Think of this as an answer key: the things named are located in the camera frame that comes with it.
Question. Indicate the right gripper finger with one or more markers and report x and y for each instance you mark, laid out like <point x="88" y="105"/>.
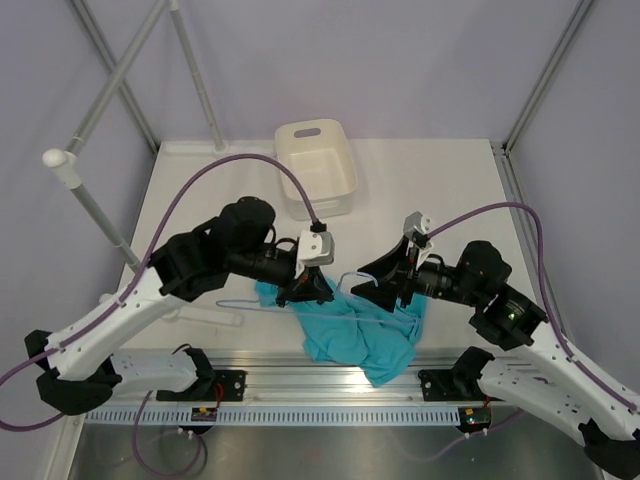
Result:
<point x="391" y="267"/>
<point x="387" y="295"/>

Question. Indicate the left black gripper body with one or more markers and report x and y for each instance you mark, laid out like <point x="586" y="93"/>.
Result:
<point x="272" y="266"/>

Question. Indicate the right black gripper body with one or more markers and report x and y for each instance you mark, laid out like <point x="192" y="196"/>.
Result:
<point x="433" y="278"/>

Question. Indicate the light blue wire hanger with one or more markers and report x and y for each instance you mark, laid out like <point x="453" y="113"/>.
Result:
<point x="344" y="308"/>

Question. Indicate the turquoise t shirt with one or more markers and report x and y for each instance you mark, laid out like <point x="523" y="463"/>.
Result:
<point x="382" y="353"/>

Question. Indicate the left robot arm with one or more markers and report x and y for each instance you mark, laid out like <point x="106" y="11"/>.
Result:
<point x="85" y="364"/>

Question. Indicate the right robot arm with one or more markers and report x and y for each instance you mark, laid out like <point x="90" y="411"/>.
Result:
<point x="569" y="391"/>

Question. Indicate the white plastic bin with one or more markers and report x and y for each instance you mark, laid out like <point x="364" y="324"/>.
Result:
<point x="318" y="153"/>

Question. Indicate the white clothes rack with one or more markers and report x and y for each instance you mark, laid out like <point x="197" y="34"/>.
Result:
<point x="234" y="53"/>

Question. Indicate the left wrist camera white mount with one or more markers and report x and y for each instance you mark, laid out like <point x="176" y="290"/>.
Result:
<point x="314" y="249"/>

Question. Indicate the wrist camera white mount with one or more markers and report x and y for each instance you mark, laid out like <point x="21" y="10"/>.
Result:
<point x="416" y="230"/>
<point x="314" y="249"/>

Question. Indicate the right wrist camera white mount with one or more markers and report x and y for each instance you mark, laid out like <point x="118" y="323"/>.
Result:
<point x="416" y="230"/>

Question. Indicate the aluminium mounting rail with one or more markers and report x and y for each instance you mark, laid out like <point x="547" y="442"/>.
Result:
<point x="320" y="377"/>

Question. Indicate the white slotted cable duct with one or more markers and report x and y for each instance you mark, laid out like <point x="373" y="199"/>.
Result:
<point x="276" y="416"/>

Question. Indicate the aluminium frame post right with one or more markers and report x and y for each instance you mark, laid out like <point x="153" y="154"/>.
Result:
<point x="552" y="66"/>

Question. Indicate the aluminium frame post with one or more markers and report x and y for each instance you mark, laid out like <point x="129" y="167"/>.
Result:
<point x="97" y="39"/>
<point x="552" y="66"/>

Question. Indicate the aluminium frame post left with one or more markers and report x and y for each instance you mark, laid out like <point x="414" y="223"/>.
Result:
<point x="97" y="39"/>

